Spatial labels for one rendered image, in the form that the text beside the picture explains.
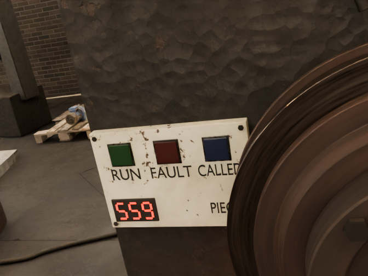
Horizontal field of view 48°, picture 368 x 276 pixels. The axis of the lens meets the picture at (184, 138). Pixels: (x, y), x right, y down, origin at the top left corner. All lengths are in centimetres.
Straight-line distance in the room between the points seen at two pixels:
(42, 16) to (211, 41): 717
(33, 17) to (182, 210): 725
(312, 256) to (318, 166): 9
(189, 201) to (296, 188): 26
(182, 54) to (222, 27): 7
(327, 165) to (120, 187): 38
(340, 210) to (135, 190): 38
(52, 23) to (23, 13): 55
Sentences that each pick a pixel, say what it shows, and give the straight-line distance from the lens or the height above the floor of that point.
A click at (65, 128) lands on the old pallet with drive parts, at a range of 508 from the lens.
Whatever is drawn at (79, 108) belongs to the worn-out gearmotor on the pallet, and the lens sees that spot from 516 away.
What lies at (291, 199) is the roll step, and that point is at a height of 120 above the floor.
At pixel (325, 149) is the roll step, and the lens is 46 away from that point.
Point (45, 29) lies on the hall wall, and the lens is 774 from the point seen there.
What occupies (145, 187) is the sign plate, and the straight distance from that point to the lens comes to 70.
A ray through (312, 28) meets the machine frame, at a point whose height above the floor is 136.
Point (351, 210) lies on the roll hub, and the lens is 42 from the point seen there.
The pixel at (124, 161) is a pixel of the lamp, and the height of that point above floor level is 119.
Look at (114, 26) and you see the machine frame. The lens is 65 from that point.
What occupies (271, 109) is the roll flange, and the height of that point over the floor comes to 128.
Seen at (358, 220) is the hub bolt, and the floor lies 121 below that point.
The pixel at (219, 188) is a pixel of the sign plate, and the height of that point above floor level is 113.
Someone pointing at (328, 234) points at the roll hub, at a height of 119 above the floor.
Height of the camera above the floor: 143
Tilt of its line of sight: 19 degrees down
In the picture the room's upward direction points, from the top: 10 degrees counter-clockwise
